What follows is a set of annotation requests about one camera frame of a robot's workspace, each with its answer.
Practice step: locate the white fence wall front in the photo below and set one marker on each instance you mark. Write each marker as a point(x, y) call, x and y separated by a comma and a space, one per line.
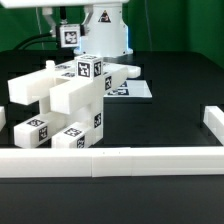
point(106, 162)

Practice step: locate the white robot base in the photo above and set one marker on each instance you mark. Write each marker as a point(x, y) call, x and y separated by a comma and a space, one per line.
point(108, 36)

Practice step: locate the white chair back frame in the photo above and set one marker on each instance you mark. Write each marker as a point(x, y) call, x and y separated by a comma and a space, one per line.
point(67, 92)

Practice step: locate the white fence wall left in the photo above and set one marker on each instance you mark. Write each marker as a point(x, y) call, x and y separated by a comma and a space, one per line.
point(2, 117)

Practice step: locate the white marker base plate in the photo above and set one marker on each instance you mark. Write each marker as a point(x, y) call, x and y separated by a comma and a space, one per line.
point(131, 88)

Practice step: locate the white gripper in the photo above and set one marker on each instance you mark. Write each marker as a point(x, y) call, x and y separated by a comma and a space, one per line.
point(47, 11)

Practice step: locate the white chair seat part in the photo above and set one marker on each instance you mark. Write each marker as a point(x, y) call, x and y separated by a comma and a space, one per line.
point(90, 114)

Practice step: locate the white fence wall right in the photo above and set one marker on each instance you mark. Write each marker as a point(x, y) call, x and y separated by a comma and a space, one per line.
point(214, 120)

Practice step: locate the small white part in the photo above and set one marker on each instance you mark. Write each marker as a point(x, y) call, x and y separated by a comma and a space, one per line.
point(38, 129)

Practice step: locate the white fence wall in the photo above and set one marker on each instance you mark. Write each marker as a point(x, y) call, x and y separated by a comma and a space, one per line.
point(214, 120)
point(2, 117)
point(106, 162)

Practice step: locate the black pole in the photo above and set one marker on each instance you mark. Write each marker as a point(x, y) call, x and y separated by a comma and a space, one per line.
point(63, 16)

